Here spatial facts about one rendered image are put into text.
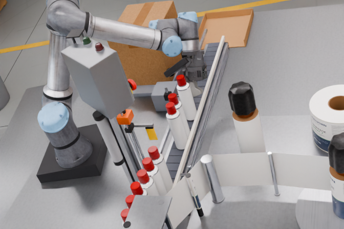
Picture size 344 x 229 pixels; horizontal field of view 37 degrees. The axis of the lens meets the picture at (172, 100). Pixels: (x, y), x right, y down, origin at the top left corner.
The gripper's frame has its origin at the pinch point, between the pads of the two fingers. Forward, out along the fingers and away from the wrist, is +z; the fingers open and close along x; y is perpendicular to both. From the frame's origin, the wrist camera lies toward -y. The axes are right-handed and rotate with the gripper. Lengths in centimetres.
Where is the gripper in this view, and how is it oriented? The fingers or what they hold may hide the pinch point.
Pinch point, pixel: (189, 100)
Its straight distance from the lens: 206.6
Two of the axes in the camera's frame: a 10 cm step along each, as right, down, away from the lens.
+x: 3.4, -1.7, 9.3
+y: 9.4, -0.3, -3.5
